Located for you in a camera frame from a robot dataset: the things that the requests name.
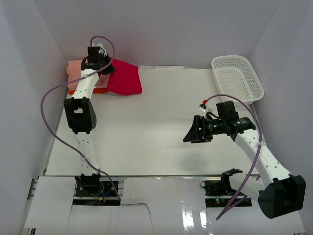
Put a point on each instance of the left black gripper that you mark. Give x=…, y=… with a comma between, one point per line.
x=111, y=69

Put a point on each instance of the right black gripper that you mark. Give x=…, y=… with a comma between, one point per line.
x=196, y=136

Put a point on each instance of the red t shirt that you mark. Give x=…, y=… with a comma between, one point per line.
x=125, y=80

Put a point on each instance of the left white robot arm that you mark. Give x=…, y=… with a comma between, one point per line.
x=81, y=116

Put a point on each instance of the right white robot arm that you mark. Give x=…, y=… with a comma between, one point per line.
x=277, y=192

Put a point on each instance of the folded orange t shirt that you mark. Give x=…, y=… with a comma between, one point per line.
x=95, y=91

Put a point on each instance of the folded peach t shirt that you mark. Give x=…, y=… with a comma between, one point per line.
x=74, y=73

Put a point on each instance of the white plastic basket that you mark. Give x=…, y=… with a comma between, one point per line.
x=235, y=76

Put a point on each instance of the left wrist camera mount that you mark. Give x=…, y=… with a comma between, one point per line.
x=101, y=48

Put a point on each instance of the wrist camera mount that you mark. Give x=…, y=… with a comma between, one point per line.
x=207, y=110
x=101, y=48

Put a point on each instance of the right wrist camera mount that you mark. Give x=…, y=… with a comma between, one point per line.
x=207, y=110

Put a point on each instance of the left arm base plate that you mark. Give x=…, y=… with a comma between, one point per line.
x=104, y=195

